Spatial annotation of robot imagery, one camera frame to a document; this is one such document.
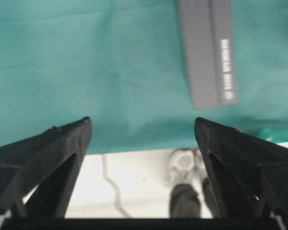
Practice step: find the green table cloth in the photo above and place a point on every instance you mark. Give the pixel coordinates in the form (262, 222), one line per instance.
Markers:
(121, 62)

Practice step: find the grey sneaker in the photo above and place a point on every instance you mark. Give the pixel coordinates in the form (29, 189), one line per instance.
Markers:
(185, 166)

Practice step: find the dark trouser leg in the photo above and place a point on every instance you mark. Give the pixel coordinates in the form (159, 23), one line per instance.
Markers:
(184, 202)

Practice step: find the black camera box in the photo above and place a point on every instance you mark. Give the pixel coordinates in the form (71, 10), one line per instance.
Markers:
(207, 37)

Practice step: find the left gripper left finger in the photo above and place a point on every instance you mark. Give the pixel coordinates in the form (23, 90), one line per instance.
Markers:
(38, 174)

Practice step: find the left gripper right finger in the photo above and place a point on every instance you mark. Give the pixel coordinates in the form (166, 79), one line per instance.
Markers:
(246, 173)

